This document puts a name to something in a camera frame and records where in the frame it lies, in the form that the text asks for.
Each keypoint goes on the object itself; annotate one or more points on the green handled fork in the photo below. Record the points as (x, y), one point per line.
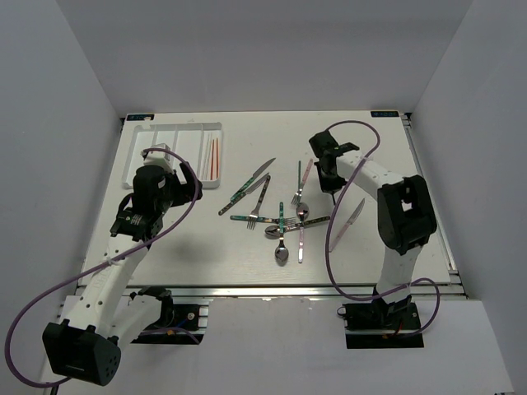
(259, 219)

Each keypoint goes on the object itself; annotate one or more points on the green handled table knife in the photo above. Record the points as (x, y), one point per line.
(244, 188)

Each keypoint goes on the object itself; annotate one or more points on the dark handled spoon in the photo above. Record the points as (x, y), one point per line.
(274, 231)

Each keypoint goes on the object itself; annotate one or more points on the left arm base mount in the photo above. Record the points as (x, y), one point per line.
(173, 325)

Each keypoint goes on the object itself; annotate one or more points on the orange chopstick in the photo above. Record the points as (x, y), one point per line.
(212, 159)
(216, 159)

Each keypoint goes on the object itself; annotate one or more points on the pink handled spoon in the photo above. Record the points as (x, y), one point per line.
(302, 211)

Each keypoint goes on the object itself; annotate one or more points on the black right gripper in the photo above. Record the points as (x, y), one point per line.
(329, 188)

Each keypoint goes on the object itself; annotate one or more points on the pink handled knife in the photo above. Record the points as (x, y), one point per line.
(352, 218)

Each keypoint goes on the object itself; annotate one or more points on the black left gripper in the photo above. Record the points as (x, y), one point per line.
(190, 183)

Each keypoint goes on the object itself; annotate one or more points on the green handled spoon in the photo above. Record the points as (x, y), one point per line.
(281, 252)

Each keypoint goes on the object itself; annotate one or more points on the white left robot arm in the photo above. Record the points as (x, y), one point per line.
(88, 344)

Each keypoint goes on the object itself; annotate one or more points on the grey handled fork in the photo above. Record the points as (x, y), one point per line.
(253, 217)

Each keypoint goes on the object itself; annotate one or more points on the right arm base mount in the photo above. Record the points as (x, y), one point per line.
(377, 325)

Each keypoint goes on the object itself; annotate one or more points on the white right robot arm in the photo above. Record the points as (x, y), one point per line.
(405, 215)

